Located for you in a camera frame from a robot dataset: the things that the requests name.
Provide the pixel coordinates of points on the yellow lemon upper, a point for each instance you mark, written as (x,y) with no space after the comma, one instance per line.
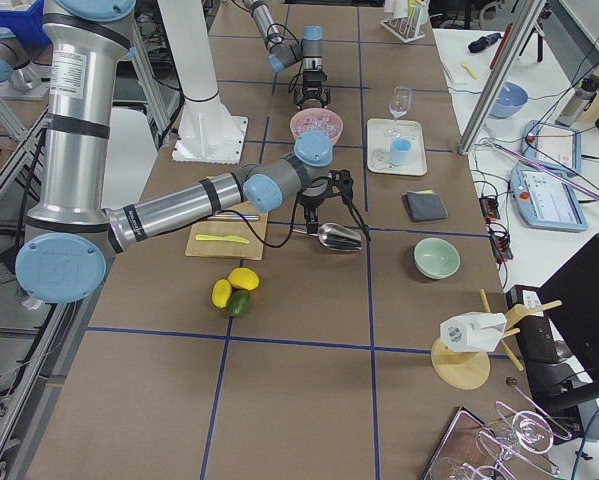
(244,278)

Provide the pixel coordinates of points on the aluminium frame post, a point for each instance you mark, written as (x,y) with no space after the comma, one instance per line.
(510,48)

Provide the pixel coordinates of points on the yellow lemon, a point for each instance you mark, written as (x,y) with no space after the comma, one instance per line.
(244,278)
(221,293)

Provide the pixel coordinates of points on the wooden cutting board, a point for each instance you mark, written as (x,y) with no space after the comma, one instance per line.
(254,230)

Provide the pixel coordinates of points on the grey water bottle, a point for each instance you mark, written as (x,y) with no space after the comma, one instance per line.
(584,94)

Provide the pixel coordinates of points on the wooden mug tree stand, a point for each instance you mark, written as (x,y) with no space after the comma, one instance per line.
(470,370)

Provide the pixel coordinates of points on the white paper cup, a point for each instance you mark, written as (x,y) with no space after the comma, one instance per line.
(473,331)

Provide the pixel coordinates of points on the dark tray with glasses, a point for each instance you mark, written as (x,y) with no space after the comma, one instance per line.
(457,453)

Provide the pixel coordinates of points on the white dish rack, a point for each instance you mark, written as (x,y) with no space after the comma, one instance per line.
(406,18)

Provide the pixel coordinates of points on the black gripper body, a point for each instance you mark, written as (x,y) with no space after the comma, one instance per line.
(313,194)
(314,80)

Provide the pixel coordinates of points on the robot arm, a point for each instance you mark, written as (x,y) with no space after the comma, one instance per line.
(89,207)
(285,50)

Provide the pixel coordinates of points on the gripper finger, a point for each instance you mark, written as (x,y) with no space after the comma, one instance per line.
(325,98)
(356,215)
(298,97)
(311,220)

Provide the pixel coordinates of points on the cream serving tray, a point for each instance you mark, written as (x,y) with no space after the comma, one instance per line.
(380,132)

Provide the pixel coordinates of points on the light blue cup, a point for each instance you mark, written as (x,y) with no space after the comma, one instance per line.
(399,151)

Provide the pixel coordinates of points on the blue storage bin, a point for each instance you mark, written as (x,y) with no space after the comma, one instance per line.
(26,23)

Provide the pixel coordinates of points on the yellow plastic knife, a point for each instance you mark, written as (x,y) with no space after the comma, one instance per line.
(227,238)

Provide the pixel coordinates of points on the blue teach pendant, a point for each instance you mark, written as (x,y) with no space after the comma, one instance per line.
(545,201)
(553,146)

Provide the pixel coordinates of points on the green lime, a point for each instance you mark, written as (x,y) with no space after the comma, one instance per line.
(239,303)

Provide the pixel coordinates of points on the steel ice scoop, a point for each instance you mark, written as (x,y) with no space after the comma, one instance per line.
(335,237)

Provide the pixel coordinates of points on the blue teach pendant near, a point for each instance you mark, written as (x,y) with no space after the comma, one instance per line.
(545,201)

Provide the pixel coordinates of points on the blue teach pendant far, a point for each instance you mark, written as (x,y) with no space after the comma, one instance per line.
(553,146)

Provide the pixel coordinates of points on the clear wine glass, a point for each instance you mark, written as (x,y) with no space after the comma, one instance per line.
(400,102)

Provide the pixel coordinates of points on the pink bowl of ice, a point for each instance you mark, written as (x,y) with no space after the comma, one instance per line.
(317,119)

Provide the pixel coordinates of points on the green ceramic bowl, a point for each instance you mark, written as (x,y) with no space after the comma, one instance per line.
(436,258)

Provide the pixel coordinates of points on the hanging wine glass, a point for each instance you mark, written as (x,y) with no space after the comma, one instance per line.
(526,430)

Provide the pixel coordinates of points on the blue bowl on desk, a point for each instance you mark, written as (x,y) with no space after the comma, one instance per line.
(510,100)

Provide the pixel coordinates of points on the yellow lemon left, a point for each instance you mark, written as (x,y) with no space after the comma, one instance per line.
(221,293)

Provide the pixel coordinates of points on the black monitor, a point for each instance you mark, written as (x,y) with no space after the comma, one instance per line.
(576,285)

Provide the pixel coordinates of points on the grey folded cloth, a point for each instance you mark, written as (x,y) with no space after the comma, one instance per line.
(423,207)

